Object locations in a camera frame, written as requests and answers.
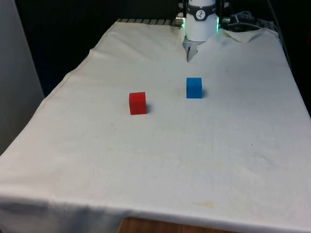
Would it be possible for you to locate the red cube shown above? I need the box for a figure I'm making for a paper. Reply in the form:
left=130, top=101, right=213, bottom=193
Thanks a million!
left=129, top=91, right=148, bottom=116

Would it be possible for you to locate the blue cube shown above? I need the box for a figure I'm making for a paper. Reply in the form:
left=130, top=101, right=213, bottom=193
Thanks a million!
left=186, top=77, right=203, bottom=99

